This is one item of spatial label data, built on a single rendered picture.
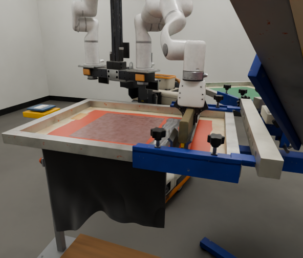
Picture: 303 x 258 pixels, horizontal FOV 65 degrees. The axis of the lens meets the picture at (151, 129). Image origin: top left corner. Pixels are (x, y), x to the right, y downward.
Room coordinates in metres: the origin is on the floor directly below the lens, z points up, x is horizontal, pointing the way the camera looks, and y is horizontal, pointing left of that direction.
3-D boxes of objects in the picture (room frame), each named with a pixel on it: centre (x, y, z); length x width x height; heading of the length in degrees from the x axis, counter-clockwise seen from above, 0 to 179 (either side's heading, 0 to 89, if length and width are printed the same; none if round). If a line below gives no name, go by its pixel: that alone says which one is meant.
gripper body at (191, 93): (0.89, -0.15, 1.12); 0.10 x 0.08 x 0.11; 75
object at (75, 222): (0.76, 0.17, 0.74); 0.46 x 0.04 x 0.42; 75
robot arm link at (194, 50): (0.93, -0.15, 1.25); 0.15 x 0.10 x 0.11; 18
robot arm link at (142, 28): (1.53, 0.05, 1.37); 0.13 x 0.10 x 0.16; 108
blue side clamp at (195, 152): (0.62, -0.10, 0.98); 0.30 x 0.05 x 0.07; 75
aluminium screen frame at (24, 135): (0.95, 0.06, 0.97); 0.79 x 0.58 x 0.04; 75
